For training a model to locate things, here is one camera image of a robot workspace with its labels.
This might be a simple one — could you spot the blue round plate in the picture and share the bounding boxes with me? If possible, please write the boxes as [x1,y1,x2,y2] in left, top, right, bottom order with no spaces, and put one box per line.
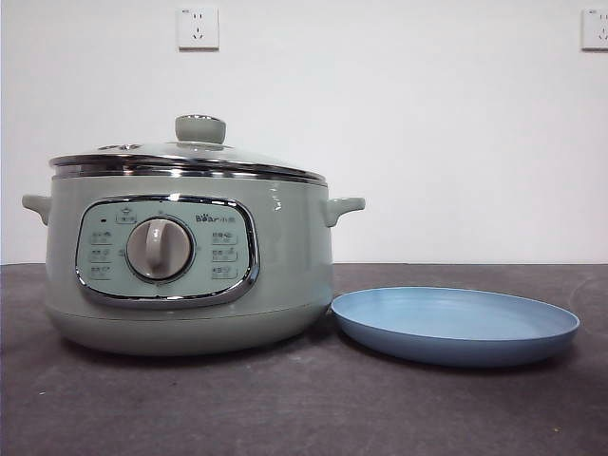
[331,286,580,370]

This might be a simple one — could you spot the pale green electric steamer pot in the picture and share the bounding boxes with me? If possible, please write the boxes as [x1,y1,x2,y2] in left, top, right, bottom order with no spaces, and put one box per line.
[21,174,366,357]

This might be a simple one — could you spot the white wall socket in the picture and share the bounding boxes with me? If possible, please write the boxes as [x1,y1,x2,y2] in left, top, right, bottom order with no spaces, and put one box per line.
[178,7,220,52]
[581,8,608,52]

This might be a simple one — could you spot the glass lid with green knob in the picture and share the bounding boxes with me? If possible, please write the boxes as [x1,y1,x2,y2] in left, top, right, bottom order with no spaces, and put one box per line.
[48,114,329,185]

